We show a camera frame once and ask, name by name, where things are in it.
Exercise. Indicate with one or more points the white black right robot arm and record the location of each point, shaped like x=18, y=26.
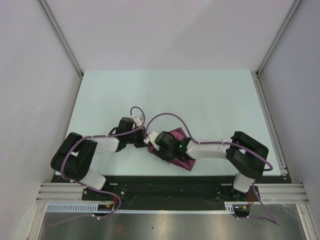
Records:
x=246, y=154

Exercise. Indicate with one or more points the purple satin napkin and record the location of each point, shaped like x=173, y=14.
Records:
x=172, y=139

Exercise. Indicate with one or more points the aluminium frame post left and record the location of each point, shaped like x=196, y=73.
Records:
x=53, y=23

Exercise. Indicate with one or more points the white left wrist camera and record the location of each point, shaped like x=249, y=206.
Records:
x=139, y=120

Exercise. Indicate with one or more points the aluminium frame post right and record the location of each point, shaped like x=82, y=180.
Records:
x=294, y=8

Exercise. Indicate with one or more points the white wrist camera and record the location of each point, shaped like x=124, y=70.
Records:
x=139, y=120
x=151, y=140

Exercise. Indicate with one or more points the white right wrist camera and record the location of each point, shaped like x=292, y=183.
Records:
x=151, y=140

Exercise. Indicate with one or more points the aluminium frame post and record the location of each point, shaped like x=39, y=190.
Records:
x=53, y=23
x=294, y=8

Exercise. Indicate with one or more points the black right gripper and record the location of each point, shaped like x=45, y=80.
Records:
x=160, y=153

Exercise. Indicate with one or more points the aluminium frame rail front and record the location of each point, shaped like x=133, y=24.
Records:
x=281, y=193

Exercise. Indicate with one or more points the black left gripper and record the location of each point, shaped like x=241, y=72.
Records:
x=141, y=144

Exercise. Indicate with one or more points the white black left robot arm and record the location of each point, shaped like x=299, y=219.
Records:
x=74, y=157

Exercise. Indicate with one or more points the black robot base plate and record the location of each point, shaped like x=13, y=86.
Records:
x=175, y=193

